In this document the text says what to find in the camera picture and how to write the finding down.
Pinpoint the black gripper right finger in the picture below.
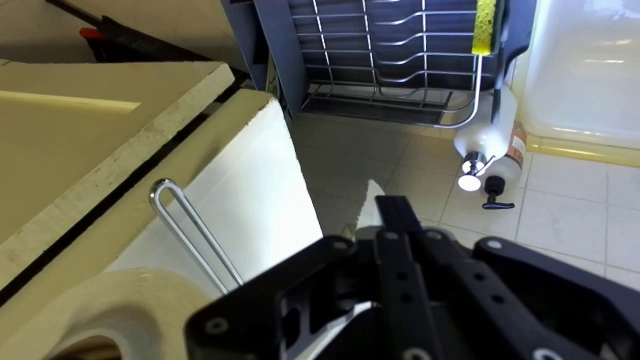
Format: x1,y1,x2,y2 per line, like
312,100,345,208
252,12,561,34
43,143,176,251
419,227,640,360

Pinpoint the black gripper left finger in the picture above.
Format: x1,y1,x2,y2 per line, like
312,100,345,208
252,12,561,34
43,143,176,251
185,194,443,360

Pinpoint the white paper towel roll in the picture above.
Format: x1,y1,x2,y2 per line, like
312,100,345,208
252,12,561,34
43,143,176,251
38,97,388,360

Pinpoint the white soap dispenser bottle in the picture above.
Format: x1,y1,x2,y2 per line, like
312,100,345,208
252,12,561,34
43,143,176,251
452,84,531,196

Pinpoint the grey dish rack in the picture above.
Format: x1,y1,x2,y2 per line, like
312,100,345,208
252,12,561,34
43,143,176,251
220,0,541,132

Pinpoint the yellow green sponge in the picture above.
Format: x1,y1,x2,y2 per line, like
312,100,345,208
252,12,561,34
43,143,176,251
471,0,503,58

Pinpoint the black tool with red tip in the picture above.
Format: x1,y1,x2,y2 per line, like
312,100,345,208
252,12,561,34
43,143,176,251
45,0,233,71

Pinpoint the chrome wire towel holder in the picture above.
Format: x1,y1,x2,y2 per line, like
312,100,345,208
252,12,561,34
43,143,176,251
147,176,246,295

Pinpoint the cream panelled wall cabinet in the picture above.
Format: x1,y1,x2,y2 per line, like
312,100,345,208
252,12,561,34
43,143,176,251
0,58,277,307

